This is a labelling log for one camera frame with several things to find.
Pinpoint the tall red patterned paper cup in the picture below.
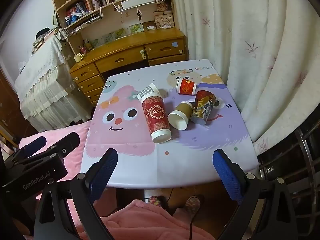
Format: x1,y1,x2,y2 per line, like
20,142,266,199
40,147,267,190
140,92,172,144

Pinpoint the black cable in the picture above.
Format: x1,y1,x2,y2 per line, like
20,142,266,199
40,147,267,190
165,187,200,240

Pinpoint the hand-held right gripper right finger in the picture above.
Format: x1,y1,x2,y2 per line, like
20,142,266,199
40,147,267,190
212,149,299,240

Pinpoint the metal tube rack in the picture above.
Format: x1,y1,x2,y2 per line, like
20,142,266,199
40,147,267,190
257,125,320,205

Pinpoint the lace covered cabinet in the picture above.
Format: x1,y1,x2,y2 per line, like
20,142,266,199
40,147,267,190
14,32,94,133

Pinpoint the brown paper cup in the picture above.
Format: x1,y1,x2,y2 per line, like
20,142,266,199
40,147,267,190
167,101,195,131

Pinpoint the pink fluffy robe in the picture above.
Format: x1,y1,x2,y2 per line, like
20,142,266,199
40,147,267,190
75,200,220,240

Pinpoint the dark printed paper cup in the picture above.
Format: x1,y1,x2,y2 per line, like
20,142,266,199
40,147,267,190
190,89,217,125

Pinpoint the white floral curtain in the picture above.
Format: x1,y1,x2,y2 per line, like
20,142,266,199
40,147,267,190
172,0,304,153

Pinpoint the green picture card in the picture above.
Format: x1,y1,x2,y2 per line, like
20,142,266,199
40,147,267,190
129,23,144,34
102,29,128,43

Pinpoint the small red paper cup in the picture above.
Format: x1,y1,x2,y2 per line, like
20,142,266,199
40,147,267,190
176,77,197,96

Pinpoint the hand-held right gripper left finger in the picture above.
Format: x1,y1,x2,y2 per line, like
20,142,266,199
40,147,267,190
32,148,118,240

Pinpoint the cartoon printed tablecloth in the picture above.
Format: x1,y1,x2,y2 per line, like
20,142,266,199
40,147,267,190
80,59,259,189

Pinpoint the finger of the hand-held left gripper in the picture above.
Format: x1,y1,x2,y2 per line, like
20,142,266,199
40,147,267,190
23,136,47,156
42,132,81,161

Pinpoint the beige printed pouch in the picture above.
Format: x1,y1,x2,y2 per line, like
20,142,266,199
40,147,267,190
154,14,175,29

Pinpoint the white plastic basket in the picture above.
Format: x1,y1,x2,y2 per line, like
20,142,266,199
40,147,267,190
120,0,157,10

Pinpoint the grey checked paper cup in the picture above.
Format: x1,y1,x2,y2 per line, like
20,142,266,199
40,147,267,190
136,82,159,99

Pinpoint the wooden desk with drawers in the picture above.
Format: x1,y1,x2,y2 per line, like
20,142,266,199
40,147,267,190
69,27,189,105

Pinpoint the patterned slipper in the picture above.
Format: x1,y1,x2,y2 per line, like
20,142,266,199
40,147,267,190
184,195,204,218
148,195,167,208

